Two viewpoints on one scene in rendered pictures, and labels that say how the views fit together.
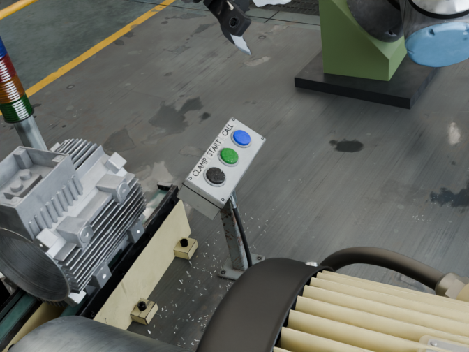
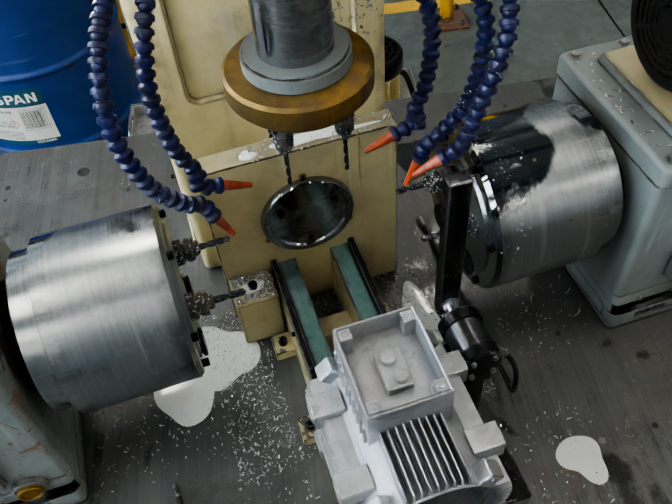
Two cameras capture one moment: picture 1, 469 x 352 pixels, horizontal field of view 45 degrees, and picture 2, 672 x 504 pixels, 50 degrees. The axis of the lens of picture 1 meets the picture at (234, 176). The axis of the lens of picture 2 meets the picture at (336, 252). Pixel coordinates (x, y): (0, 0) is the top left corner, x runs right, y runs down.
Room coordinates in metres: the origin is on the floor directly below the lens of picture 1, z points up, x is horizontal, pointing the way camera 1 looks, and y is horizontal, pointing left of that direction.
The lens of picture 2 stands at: (0.94, -0.03, 1.83)
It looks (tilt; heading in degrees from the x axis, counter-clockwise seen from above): 50 degrees down; 135
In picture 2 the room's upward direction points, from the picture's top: 5 degrees counter-clockwise
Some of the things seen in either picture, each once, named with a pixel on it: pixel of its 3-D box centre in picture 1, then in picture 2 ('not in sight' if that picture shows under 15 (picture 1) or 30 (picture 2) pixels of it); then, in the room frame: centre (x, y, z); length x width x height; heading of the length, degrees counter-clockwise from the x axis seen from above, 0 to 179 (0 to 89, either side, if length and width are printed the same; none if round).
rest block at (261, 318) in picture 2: not in sight; (257, 305); (0.34, 0.38, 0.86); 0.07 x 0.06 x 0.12; 58
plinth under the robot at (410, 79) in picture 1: (375, 63); not in sight; (1.36, -0.44, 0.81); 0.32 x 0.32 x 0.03; 48
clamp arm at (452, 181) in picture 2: not in sight; (452, 250); (0.64, 0.49, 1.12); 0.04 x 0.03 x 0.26; 148
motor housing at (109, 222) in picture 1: (65, 221); (403, 442); (0.72, 0.28, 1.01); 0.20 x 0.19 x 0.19; 148
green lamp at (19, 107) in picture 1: (15, 105); not in sight; (1.07, 0.42, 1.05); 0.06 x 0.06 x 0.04
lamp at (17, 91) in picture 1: (5, 86); not in sight; (1.07, 0.42, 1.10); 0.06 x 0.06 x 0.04
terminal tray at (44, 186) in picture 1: (26, 193); (391, 375); (0.68, 0.30, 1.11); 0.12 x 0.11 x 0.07; 148
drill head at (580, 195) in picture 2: not in sight; (533, 187); (0.63, 0.73, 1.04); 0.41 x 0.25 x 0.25; 58
